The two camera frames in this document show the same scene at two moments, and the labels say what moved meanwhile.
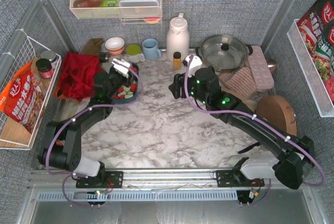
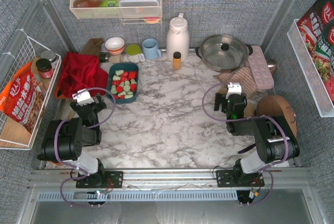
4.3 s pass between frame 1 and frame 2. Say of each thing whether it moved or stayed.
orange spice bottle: stayed
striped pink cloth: stayed
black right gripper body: moved
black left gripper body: moved
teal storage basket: stayed
